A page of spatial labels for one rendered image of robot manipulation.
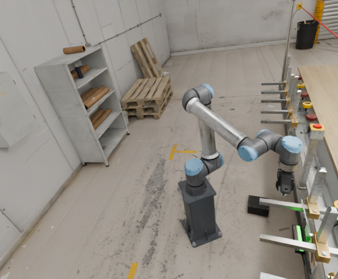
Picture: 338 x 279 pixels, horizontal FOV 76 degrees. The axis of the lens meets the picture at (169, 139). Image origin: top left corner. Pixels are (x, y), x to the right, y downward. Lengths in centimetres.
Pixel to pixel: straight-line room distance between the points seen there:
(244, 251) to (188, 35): 759
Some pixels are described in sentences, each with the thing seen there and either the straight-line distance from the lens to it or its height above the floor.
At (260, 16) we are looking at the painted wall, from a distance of 861.
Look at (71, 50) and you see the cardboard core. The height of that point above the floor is 160.
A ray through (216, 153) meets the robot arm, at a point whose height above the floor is 90.
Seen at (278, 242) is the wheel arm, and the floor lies 86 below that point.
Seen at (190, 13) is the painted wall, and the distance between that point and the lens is 861.
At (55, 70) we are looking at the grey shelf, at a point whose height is 149.
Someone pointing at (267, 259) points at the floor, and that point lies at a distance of 228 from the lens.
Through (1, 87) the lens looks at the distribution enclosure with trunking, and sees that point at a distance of 252.
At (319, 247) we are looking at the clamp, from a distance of 138.
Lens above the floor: 200
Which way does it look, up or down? 34 degrees down
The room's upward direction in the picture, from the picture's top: 11 degrees counter-clockwise
